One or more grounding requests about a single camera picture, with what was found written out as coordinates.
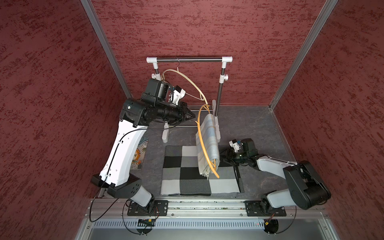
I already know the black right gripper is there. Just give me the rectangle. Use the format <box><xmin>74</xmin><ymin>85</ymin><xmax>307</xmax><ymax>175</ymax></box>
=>
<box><xmin>217</xmin><ymin>148</ymin><xmax>249</xmax><ymax>166</ymax></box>

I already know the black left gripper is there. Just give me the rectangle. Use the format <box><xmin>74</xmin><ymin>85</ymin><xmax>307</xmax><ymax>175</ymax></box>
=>
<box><xmin>154</xmin><ymin>101</ymin><xmax>195</xmax><ymax>124</ymax></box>

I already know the blue cream plaid fringed scarf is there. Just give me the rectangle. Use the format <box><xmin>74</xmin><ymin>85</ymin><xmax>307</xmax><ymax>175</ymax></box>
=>
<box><xmin>195</xmin><ymin>112</ymin><xmax>222</xmax><ymax>180</ymax></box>

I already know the orange wooden hanger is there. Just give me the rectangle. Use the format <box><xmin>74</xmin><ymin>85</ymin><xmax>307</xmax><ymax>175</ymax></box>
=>
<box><xmin>196</xmin><ymin>103</ymin><xmax>220</xmax><ymax>179</ymax></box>

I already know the pale wooden hanger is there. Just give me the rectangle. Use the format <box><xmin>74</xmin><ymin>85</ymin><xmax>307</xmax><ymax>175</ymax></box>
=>
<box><xmin>161</xmin><ymin>67</ymin><xmax>208</xmax><ymax>105</ymax></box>

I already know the black grey white checked scarf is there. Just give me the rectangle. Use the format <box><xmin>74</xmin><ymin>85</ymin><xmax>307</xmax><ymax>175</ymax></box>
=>
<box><xmin>161</xmin><ymin>146</ymin><xmax>244</xmax><ymax>197</ymax></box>

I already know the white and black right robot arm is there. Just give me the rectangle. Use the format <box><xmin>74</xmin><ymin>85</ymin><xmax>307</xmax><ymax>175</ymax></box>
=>
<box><xmin>220</xmin><ymin>139</ymin><xmax>332</xmax><ymax>214</ymax></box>

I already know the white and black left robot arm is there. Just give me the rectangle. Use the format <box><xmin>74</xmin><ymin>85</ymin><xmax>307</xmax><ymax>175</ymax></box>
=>
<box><xmin>91</xmin><ymin>79</ymin><xmax>195</xmax><ymax>213</ymax></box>

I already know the white and steel clothes rack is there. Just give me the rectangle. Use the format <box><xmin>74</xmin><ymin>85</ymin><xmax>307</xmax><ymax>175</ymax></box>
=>
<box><xmin>146</xmin><ymin>56</ymin><xmax>234</xmax><ymax>144</ymax></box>

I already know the colourful illustrated booklet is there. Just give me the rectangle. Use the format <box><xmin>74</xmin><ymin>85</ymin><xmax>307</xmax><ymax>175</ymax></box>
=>
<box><xmin>131</xmin><ymin>137</ymin><xmax>149</xmax><ymax>170</ymax></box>

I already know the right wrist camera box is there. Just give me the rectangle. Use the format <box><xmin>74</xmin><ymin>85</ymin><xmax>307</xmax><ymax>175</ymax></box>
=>
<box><xmin>229</xmin><ymin>139</ymin><xmax>243</xmax><ymax>153</ymax></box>

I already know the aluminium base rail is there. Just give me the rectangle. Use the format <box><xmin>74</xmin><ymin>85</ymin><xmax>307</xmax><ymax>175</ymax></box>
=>
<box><xmin>86</xmin><ymin>198</ymin><xmax>330</xmax><ymax>220</ymax></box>

